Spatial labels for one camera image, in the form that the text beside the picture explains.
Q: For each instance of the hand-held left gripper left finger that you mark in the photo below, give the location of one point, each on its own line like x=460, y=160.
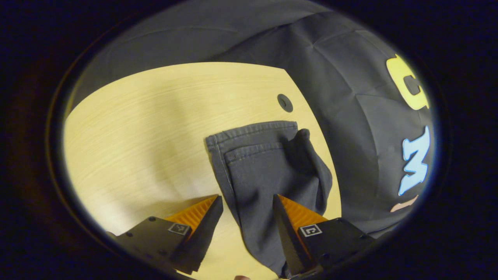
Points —
x=202, y=237

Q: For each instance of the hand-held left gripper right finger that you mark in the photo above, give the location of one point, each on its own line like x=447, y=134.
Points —
x=290, y=241

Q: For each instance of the dark grey jeans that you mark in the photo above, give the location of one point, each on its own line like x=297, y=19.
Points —
x=264, y=167

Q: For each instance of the black backdrop cloth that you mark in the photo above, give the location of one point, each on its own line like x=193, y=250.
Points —
x=342, y=116

